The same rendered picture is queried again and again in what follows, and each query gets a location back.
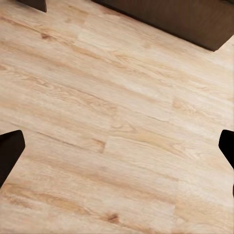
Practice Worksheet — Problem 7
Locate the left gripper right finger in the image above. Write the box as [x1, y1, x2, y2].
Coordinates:
[218, 130, 234, 169]

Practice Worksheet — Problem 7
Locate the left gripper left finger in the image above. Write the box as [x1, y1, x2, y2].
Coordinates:
[0, 130, 25, 188]

